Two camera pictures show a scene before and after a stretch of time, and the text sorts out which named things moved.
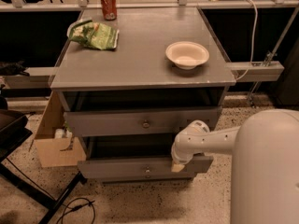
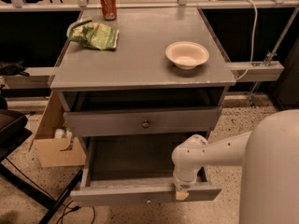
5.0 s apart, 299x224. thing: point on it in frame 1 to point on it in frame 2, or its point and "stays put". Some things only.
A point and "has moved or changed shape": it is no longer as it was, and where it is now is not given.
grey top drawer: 91,121 stays put
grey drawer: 137,157 has moved or changed shape
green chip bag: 94,35 stays put
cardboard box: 57,151 stays put
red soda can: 108,4 stays put
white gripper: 179,156 to 184,184
